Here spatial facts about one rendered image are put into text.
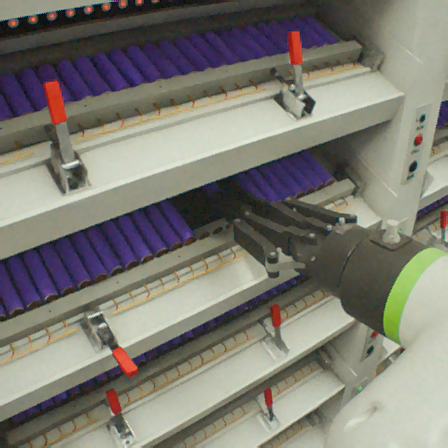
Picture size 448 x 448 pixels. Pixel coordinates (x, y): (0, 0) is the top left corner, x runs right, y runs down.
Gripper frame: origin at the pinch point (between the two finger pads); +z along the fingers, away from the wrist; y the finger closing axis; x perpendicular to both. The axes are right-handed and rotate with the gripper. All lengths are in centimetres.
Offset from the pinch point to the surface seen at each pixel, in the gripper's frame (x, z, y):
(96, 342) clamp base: 6.9, -3.5, 22.6
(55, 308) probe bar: 3.3, 0.2, 25.0
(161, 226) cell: 1.2, 4.8, 8.7
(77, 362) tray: 8.2, -3.6, 25.2
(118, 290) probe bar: 3.9, -0.4, 17.8
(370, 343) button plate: 38.0, 0.1, -27.5
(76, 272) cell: 2.0, 3.4, 20.9
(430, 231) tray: 23, 3, -48
